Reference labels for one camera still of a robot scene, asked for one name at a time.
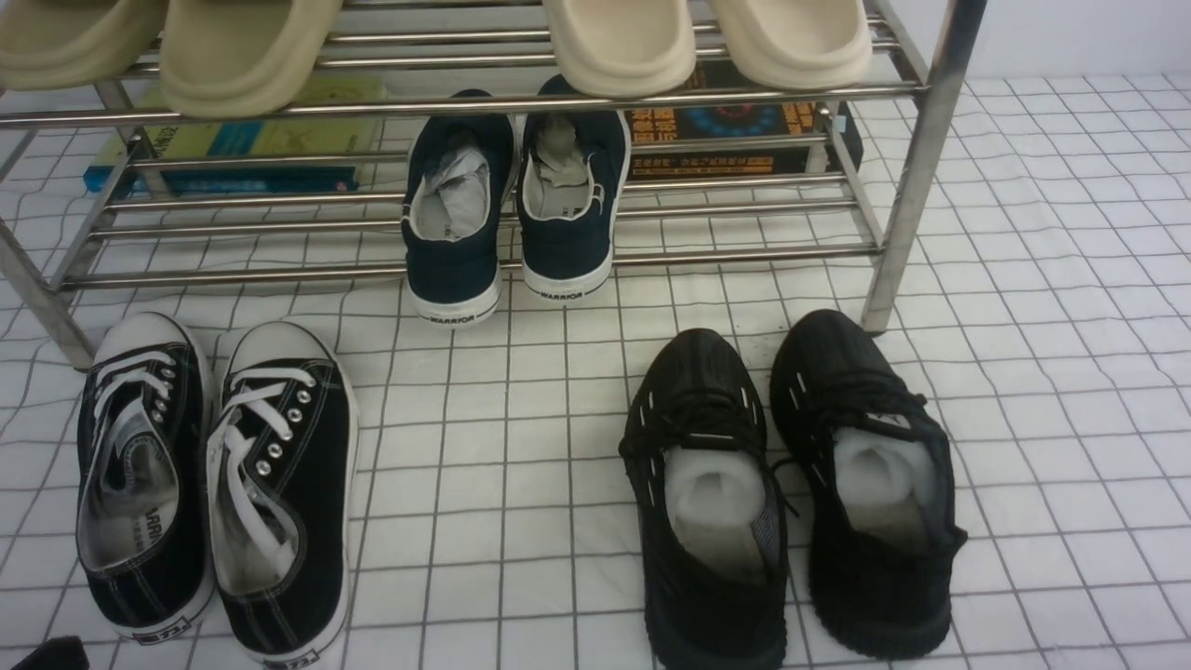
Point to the cream foam slipper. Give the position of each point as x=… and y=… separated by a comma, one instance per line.
x=797, y=45
x=622, y=49

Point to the black canvas sneaker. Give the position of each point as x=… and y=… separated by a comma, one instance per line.
x=141, y=436
x=280, y=465

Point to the black knit sneaker left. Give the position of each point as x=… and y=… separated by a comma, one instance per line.
x=712, y=517

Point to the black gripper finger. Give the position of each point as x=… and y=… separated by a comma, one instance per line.
x=57, y=653

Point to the black knit sneaker right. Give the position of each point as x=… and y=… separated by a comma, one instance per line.
x=884, y=534

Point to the navy sneaker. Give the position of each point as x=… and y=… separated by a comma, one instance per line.
x=573, y=168
x=460, y=172

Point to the silver metal shoe rack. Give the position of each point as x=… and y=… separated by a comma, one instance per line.
x=138, y=183

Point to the cream foam slipper right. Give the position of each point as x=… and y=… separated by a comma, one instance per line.
x=797, y=45

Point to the navy sneaker right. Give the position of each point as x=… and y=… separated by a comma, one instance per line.
x=573, y=168

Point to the black orange book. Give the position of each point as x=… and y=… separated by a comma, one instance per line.
x=735, y=140

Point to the white grid floor cloth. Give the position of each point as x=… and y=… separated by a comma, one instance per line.
x=1044, y=315

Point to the navy sneaker left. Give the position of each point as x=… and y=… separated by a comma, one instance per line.
x=460, y=172

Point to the olive foam slipper far left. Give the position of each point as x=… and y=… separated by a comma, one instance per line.
x=60, y=44

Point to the black knit sneaker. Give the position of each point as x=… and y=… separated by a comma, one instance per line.
x=884, y=534
x=712, y=517

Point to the olive foam slipper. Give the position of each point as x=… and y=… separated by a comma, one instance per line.
x=60, y=44
x=238, y=59

